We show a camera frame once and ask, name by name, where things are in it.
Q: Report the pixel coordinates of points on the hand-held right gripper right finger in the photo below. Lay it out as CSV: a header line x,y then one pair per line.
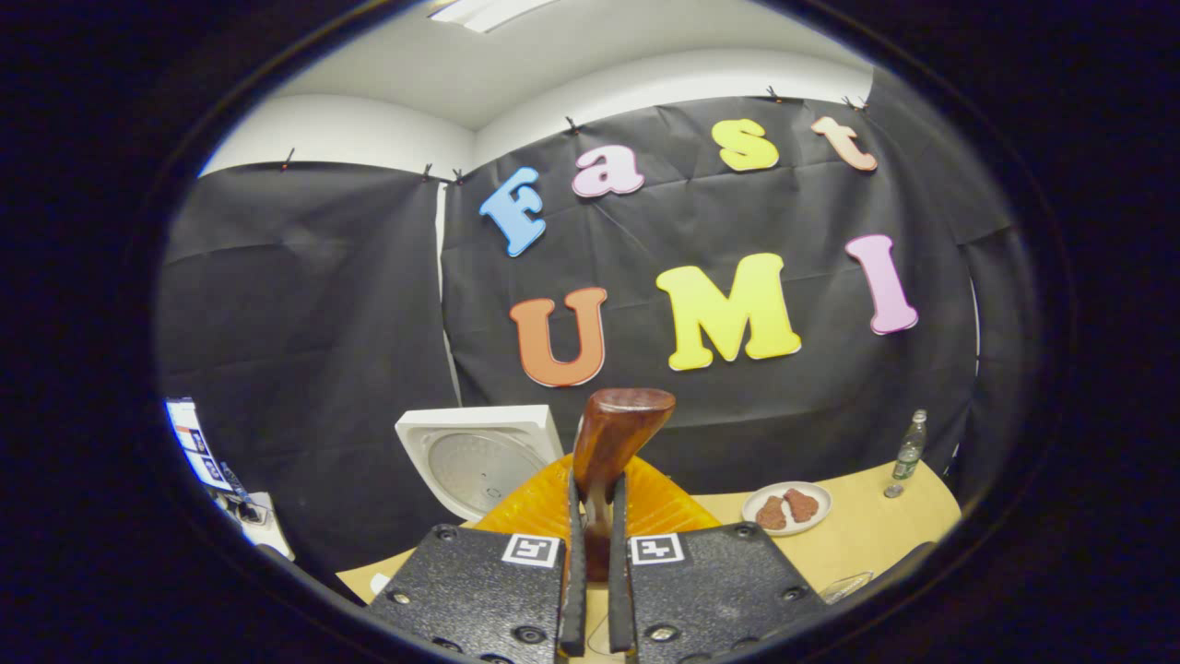
x,y
618,590

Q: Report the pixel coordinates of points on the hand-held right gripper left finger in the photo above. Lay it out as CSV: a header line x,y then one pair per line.
x,y
574,572

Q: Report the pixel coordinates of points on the white rice cooker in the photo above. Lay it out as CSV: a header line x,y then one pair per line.
x,y
479,470

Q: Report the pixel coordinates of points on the brown wooden spoon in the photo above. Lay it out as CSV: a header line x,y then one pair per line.
x,y
618,424

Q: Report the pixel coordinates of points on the brown meat piece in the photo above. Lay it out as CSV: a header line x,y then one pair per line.
x,y
772,513
801,504

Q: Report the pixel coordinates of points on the white round plate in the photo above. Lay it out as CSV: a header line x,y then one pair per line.
x,y
816,524

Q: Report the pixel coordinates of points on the clear plastic water bottle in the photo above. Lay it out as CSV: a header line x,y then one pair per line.
x,y
910,456

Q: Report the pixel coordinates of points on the black backdrop cloth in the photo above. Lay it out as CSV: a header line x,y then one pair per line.
x,y
323,304

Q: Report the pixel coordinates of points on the white printed sign board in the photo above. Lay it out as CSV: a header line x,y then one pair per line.
x,y
194,443

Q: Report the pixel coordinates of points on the large ceiling light panel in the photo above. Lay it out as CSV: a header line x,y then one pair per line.
x,y
489,11

